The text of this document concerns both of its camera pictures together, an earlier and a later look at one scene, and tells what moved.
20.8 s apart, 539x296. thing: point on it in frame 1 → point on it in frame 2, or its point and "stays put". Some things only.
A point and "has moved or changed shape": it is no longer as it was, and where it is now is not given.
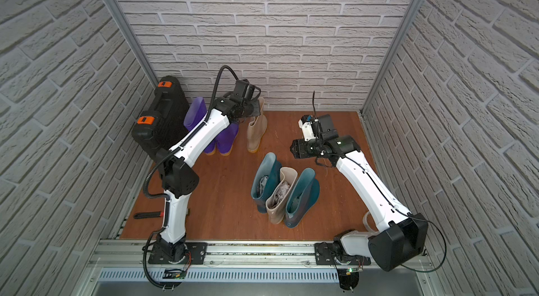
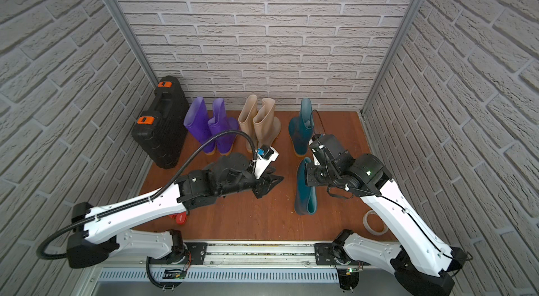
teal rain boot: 267,175 has moved or changed shape
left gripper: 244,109 → 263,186
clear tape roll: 365,222 stays put
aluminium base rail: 122,255 stays put
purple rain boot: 196,109 stays put
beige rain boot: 276,202 → 267,125
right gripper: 299,151 → 309,167
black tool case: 167,122 stays put
